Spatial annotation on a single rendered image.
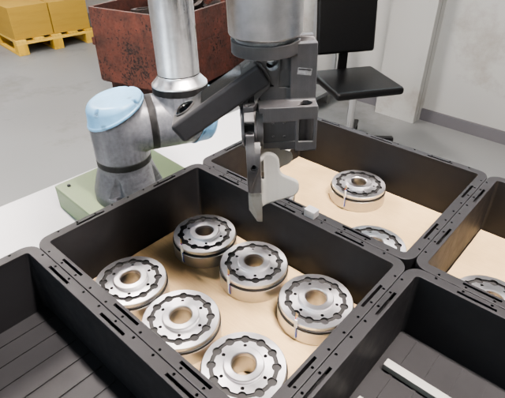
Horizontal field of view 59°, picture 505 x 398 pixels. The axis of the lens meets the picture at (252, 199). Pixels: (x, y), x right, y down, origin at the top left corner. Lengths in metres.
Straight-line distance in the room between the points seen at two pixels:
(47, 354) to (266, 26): 0.48
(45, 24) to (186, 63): 4.38
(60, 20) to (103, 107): 4.40
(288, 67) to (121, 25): 3.06
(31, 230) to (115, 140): 0.31
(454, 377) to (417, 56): 2.76
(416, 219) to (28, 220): 0.84
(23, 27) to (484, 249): 4.81
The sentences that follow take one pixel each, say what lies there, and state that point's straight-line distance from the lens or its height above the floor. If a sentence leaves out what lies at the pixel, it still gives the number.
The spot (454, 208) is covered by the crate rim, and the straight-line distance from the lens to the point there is 0.74.
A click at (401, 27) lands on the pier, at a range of 3.27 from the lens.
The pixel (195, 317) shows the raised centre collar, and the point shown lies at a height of 0.87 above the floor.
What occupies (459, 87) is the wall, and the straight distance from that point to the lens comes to 3.31.
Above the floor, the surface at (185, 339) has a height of 0.86.
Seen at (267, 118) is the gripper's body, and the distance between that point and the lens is 0.48.
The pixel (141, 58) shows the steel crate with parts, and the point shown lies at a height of 0.35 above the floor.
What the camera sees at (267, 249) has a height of 0.86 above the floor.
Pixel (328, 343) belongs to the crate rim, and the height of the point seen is 0.93.
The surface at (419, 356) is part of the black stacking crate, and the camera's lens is 0.65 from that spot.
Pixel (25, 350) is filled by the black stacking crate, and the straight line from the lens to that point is 0.68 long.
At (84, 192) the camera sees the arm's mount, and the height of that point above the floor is 0.76.
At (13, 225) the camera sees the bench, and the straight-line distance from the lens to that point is 1.15.
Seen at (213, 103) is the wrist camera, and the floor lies 1.14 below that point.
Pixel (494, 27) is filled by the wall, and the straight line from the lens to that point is 3.18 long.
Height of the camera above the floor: 1.32
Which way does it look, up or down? 34 degrees down
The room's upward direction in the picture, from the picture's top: straight up
